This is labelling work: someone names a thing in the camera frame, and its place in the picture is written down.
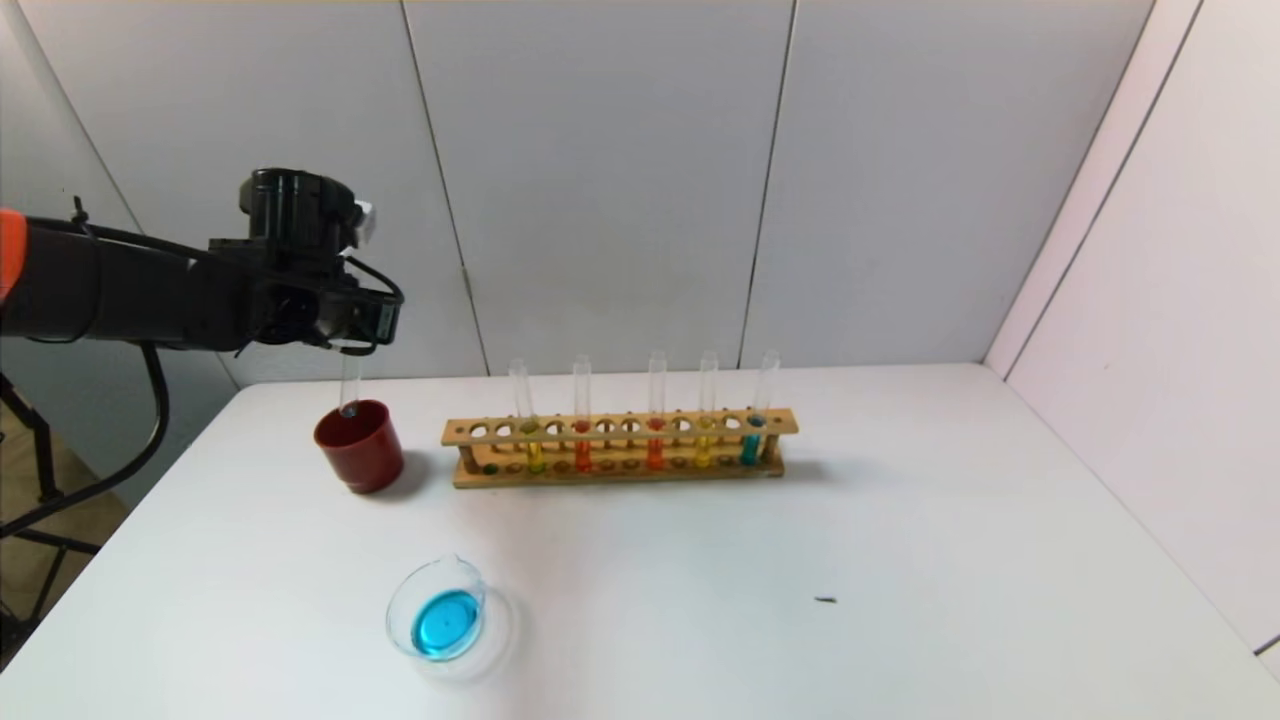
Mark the red plastic cup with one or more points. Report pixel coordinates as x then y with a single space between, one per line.
360 455

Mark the orange pigment test tube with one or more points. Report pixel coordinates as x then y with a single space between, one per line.
655 453
583 455

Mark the orange and black left arm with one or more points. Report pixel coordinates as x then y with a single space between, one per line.
100 285

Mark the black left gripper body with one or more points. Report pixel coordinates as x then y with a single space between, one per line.
381 320

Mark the yellow pigment test tube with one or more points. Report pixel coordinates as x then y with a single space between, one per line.
702 452
536 457

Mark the clear glass beaker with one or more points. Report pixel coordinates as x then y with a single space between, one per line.
447 625

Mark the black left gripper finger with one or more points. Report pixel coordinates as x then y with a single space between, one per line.
387 320
358 349

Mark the blue pigment test tube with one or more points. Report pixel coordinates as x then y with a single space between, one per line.
749 450
350 385

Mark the black tripod stand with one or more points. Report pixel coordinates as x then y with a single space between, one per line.
45 470

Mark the wooden test tube rack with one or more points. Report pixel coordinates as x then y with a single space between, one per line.
620 427

